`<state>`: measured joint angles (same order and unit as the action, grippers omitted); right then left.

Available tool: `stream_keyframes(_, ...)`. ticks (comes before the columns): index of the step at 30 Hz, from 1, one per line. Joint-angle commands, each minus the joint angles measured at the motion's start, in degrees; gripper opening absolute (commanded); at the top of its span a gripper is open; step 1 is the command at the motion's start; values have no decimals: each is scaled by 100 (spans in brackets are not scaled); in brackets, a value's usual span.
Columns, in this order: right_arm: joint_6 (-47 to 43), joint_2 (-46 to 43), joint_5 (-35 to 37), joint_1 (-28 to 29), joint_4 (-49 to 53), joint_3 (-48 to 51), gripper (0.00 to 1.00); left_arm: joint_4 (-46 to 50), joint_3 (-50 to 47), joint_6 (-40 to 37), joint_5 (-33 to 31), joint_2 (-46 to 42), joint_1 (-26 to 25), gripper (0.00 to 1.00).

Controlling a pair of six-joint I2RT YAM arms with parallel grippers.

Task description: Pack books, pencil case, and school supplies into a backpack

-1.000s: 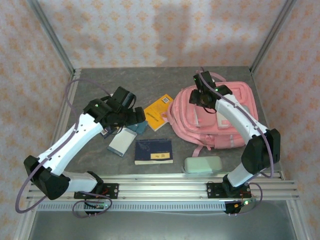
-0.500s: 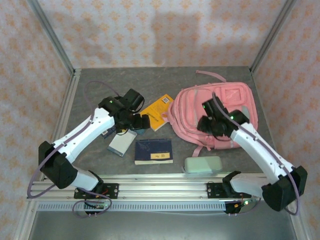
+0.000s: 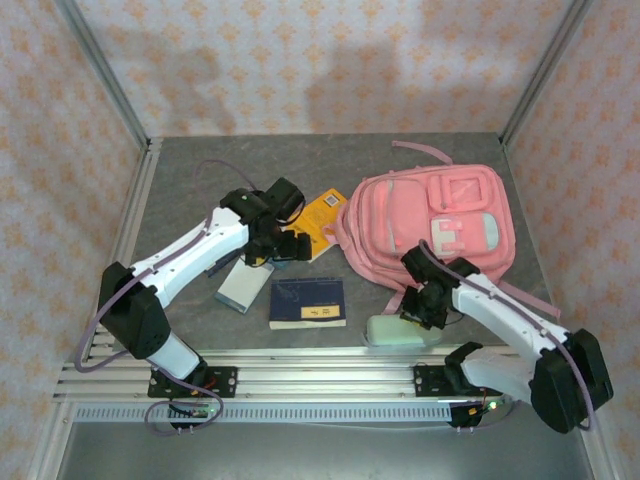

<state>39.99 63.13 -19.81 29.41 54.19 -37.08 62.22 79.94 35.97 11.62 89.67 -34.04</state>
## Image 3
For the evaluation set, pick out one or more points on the mint green pencil case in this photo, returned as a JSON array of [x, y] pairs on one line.
[[390, 332]]

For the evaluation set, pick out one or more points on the dark blue book yellow label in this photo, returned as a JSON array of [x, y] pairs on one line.
[[295, 300]]

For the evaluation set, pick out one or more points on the white book blue edge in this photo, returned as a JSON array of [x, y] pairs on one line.
[[242, 290]]

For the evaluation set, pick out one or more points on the pink backpack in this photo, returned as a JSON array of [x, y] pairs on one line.
[[400, 215]]

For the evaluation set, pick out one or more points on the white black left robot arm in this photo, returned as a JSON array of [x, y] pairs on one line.
[[190, 257]]

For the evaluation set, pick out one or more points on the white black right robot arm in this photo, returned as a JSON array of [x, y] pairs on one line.
[[495, 322]]

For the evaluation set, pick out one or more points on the black base connector board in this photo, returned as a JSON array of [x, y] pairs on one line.
[[197, 412], [470, 412]]

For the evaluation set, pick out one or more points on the grey metal lower panel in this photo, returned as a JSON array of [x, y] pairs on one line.
[[320, 455]]

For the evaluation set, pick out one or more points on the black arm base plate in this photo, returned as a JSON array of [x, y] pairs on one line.
[[425, 380], [227, 382]]

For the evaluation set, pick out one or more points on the aluminium front rail beam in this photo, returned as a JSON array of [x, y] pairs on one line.
[[325, 372]]

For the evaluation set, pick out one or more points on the aluminium side rail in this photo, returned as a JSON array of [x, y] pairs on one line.
[[134, 220]]

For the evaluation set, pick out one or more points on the aluminium lower frame leg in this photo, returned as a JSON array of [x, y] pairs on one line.
[[597, 445], [52, 445]]

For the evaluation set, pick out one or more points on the aluminium frame post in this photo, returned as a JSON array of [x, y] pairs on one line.
[[544, 70], [105, 70]]

